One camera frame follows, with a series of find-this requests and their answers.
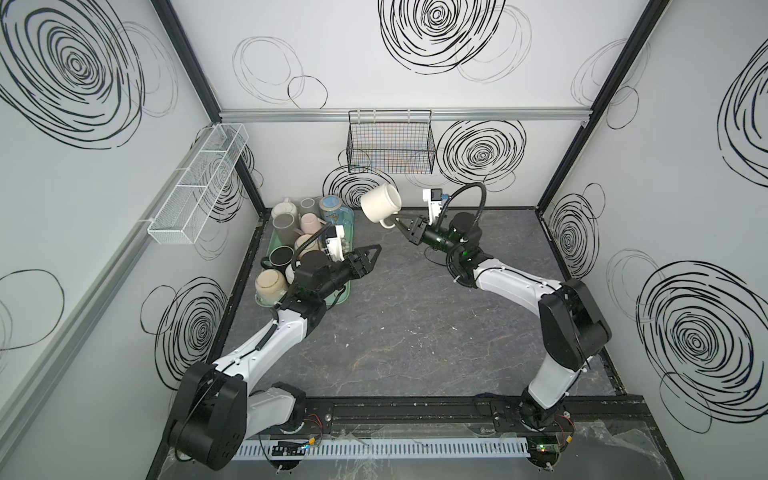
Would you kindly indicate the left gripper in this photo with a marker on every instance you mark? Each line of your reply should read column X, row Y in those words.
column 350, row 264

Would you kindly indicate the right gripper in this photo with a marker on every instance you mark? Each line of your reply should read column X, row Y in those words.
column 418, row 229

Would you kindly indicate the cream mug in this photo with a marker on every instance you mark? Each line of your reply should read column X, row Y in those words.
column 381, row 203

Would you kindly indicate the beige mug white handle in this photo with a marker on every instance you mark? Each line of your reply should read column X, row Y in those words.
column 270, row 286

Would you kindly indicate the white mug red inside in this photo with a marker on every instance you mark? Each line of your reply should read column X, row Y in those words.
column 289, row 274

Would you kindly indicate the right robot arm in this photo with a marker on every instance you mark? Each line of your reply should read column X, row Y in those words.
column 573, row 328

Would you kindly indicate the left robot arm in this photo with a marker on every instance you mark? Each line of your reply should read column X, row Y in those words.
column 218, row 405

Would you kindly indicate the beige and salmon mug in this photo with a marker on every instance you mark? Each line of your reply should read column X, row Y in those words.
column 304, row 245

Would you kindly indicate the blue butterfly mug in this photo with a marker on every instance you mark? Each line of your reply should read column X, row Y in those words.
column 333, row 209

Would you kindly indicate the pink mug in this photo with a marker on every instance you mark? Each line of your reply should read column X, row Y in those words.
column 311, row 224

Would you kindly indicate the small grey mug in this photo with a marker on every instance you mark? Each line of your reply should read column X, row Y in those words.
column 309, row 205

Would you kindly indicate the tall grey mug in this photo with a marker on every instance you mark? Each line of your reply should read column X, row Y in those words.
column 288, row 236

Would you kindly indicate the black speckled mug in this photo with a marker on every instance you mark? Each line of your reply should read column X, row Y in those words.
column 278, row 259

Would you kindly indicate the white ribbed mug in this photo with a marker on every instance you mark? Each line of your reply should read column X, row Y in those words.
column 284, row 210

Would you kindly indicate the green floral tray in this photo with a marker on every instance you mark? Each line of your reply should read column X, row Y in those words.
column 338, row 296

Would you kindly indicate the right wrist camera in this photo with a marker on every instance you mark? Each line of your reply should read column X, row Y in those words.
column 433, row 197

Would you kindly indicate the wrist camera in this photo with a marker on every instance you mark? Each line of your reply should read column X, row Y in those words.
column 334, row 240
column 433, row 197

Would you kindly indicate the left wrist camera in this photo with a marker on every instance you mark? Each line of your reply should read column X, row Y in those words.
column 334, row 240

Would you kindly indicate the black wire basket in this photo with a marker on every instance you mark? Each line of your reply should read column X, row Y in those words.
column 390, row 141

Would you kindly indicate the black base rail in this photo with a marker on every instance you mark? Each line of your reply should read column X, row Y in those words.
column 502, row 410

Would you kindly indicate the white wire shelf basket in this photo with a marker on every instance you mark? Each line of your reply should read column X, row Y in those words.
column 190, row 204

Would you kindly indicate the white slotted cable duct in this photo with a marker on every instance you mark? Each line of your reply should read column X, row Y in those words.
column 390, row 449

